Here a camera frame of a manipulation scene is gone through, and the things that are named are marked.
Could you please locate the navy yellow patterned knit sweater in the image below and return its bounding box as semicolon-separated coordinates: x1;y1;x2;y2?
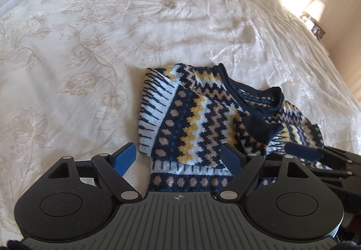
138;63;333;200

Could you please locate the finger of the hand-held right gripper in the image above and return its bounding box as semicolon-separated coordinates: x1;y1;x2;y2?
284;144;361;167
306;165;361;183

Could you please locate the cream embroidered floral bedspread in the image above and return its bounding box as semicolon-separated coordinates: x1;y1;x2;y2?
0;0;361;239

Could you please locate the white shade table lamp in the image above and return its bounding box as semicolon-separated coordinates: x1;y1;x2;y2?
301;0;326;28

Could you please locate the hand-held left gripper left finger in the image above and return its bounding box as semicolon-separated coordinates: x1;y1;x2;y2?
46;142;142;203

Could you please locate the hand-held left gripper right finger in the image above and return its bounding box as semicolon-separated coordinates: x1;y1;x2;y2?
218;143;310;203

